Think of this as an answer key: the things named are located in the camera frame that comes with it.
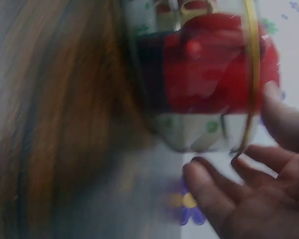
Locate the person's right hand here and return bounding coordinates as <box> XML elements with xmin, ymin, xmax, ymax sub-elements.
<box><xmin>183</xmin><ymin>81</ymin><xmax>299</xmax><ymax>239</ymax></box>

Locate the clear glass with gold rim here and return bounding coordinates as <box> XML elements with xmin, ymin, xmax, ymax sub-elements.
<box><xmin>123</xmin><ymin>0</ymin><xmax>284</xmax><ymax>160</ymax></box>

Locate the red object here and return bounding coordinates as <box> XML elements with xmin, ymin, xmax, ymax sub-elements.
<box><xmin>163</xmin><ymin>12</ymin><xmax>282</xmax><ymax>116</ymax></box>

